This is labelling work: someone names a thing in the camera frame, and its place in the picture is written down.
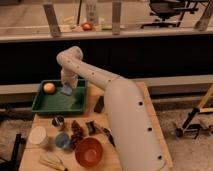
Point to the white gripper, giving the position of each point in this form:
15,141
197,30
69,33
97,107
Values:
69,79

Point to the blue sponge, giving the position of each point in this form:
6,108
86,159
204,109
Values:
67,90

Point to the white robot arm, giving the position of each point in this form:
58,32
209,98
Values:
136,142

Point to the orange ball in tray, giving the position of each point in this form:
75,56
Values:
49,88

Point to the green plastic tray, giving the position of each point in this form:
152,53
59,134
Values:
59,103

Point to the dark metal can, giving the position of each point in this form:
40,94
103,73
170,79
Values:
58,121

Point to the red apple on shelf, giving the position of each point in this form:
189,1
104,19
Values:
87,26

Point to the small dark packet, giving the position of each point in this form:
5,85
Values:
91,127

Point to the dark red toy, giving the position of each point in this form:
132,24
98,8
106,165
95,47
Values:
78,133

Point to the blue cup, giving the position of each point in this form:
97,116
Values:
62,141

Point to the dark utensil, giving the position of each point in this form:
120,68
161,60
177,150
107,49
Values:
109,136

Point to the clear bottle on shelf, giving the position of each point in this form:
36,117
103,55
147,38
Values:
91,11

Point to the red bowl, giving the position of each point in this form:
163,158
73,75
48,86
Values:
89,152

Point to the black chair at left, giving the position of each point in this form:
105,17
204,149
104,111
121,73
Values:
9,165

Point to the yellow corn toy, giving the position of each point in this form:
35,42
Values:
51,160

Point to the black office chair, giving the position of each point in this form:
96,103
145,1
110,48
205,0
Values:
165,9

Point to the yellow black tripod stand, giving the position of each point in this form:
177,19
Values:
197,128

